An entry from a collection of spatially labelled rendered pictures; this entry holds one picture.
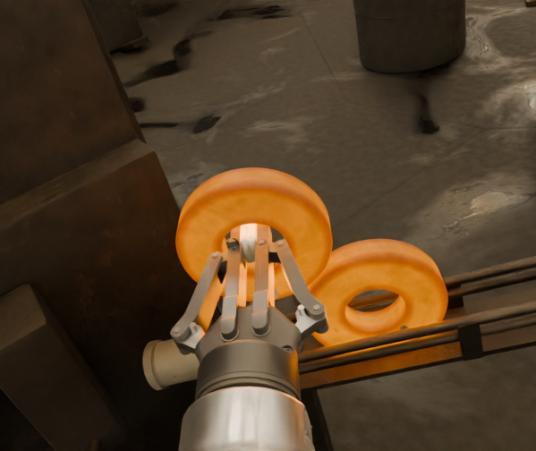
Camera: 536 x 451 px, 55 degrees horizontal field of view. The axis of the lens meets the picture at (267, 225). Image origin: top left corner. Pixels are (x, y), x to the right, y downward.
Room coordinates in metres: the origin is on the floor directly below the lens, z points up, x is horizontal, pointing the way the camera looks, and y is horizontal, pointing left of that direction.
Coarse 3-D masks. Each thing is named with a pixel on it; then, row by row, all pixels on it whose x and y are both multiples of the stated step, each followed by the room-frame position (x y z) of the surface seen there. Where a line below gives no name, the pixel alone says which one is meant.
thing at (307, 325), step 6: (300, 306) 0.29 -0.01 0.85; (300, 312) 0.29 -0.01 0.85; (300, 318) 0.28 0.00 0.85; (306, 318) 0.28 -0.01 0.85; (324, 318) 0.28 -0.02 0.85; (300, 324) 0.28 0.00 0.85; (306, 324) 0.28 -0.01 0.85; (312, 324) 0.28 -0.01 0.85; (318, 324) 0.28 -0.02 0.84; (324, 324) 0.28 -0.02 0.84; (300, 330) 0.27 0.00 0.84; (306, 330) 0.27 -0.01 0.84; (312, 330) 0.27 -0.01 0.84; (306, 336) 0.27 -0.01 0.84
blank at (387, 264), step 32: (352, 256) 0.40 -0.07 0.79; (384, 256) 0.38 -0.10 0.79; (416, 256) 0.39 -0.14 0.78; (320, 288) 0.39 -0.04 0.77; (352, 288) 0.39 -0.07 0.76; (384, 288) 0.38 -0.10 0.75; (416, 288) 0.38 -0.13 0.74; (352, 320) 0.40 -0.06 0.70; (384, 320) 0.40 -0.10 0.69; (416, 320) 0.38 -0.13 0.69; (352, 352) 0.39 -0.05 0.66
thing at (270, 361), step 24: (240, 312) 0.30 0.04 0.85; (216, 336) 0.28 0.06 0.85; (240, 336) 0.28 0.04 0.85; (264, 336) 0.27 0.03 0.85; (288, 336) 0.26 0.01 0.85; (216, 360) 0.24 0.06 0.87; (240, 360) 0.23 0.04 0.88; (264, 360) 0.23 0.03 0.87; (288, 360) 0.24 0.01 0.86; (216, 384) 0.22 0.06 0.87; (240, 384) 0.22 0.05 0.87; (264, 384) 0.22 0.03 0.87; (288, 384) 0.22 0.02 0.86
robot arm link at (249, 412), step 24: (192, 408) 0.21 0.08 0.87; (216, 408) 0.20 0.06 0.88; (240, 408) 0.19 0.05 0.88; (264, 408) 0.19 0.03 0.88; (288, 408) 0.20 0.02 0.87; (192, 432) 0.19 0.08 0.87; (216, 432) 0.18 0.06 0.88; (240, 432) 0.18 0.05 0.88; (264, 432) 0.18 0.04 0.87; (288, 432) 0.18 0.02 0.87
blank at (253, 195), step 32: (192, 192) 0.44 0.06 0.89; (224, 192) 0.40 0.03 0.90; (256, 192) 0.40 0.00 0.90; (288, 192) 0.40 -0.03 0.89; (192, 224) 0.41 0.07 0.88; (224, 224) 0.41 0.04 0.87; (288, 224) 0.40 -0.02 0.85; (320, 224) 0.39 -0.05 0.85; (192, 256) 0.42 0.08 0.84; (320, 256) 0.40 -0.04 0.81; (224, 288) 0.41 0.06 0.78; (288, 288) 0.40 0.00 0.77
